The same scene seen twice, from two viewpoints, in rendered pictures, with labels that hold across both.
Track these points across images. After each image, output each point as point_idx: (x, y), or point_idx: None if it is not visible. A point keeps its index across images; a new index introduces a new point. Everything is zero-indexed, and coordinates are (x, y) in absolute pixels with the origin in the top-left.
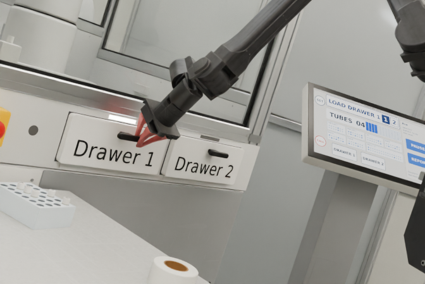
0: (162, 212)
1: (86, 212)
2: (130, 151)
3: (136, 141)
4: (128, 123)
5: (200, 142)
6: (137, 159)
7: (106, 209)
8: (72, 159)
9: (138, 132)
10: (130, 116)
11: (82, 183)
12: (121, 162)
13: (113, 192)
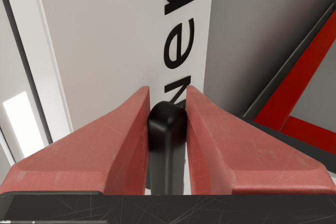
0: None
1: None
2: (162, 48)
3: (185, 151)
4: (44, 128)
5: None
6: None
7: None
8: (187, 186)
9: (145, 172)
10: (6, 160)
11: (208, 94)
12: (192, 52)
13: None
